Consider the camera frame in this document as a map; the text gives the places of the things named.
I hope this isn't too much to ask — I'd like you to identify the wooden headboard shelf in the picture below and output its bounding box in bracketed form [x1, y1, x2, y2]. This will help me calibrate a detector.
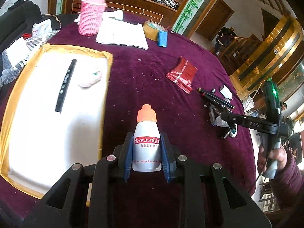
[62, 0, 177, 27]

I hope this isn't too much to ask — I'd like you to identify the black marker red cap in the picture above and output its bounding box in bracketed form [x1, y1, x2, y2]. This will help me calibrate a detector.
[197, 88, 235, 110]

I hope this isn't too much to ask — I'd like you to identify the person in dark jacket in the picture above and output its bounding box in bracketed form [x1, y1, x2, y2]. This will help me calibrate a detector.
[214, 27, 237, 55]

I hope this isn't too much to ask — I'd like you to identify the white bottle orange cap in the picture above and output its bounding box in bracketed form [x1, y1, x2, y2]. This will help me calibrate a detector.
[132, 104, 162, 172]

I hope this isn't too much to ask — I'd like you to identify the red foil packet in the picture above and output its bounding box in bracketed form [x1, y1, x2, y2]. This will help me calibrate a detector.
[166, 56, 197, 94]

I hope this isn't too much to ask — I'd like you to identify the white tissue pack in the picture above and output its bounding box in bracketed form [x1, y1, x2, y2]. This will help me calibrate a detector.
[32, 19, 53, 37]

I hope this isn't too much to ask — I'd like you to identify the pink crochet covered bottle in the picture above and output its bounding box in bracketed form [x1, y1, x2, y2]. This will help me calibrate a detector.
[78, 0, 106, 36]

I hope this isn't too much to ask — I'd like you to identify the yellow rimmed white tray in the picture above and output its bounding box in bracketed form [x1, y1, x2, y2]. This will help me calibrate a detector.
[1, 44, 113, 199]

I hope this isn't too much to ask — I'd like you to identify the blue thread spool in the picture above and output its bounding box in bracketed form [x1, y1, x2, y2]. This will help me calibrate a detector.
[158, 31, 167, 48]

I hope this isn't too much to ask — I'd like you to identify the white folded cloth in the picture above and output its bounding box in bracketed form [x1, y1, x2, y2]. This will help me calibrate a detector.
[95, 18, 148, 50]

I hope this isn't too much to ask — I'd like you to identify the black marker white end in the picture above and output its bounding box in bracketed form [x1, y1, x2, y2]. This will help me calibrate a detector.
[55, 59, 77, 113]

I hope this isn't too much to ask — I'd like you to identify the white power adapter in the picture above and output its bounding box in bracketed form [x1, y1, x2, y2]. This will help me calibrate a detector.
[219, 85, 232, 99]

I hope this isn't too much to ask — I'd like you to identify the maroon sleeved right forearm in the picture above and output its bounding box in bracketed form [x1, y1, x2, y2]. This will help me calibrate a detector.
[270, 151, 303, 209]

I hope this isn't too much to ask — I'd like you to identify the white barcode cream tube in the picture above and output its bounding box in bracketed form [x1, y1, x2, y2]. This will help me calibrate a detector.
[223, 123, 238, 139]

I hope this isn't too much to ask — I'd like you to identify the person's right hand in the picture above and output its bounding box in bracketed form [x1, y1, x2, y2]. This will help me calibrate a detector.
[257, 145, 287, 174]

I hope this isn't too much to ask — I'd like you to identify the yellow packing tape roll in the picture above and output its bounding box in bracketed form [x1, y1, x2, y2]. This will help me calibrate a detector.
[143, 21, 167, 41]

